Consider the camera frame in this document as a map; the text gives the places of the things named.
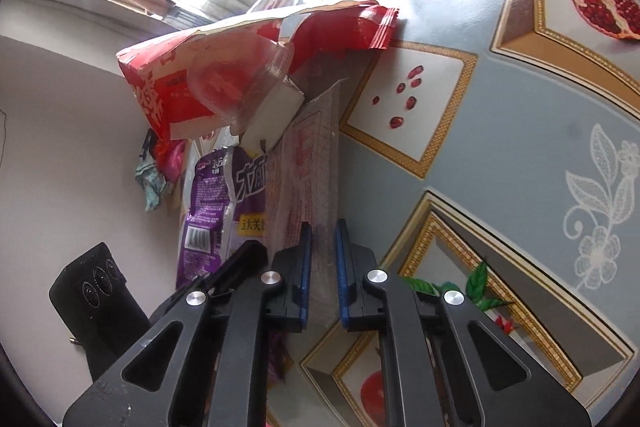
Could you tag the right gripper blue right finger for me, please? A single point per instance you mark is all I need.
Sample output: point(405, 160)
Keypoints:
point(342, 253)

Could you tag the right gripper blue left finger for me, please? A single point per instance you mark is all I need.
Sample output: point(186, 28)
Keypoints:
point(302, 273)

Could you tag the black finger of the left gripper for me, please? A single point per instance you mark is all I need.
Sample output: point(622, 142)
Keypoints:
point(245, 262)

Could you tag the clear plastic wrapper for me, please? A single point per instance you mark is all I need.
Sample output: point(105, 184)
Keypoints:
point(302, 186)

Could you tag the red white snack bag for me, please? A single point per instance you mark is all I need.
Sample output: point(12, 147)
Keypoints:
point(156, 69)

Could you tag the white tissue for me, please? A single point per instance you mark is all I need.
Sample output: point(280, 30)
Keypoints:
point(272, 118)

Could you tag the purple snack packet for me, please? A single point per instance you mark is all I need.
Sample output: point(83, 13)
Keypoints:
point(227, 207)

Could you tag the red clothes pile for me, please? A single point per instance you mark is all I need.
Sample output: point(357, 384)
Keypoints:
point(159, 169)

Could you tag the clear plastic cup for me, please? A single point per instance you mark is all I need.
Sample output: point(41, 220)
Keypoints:
point(231, 75)

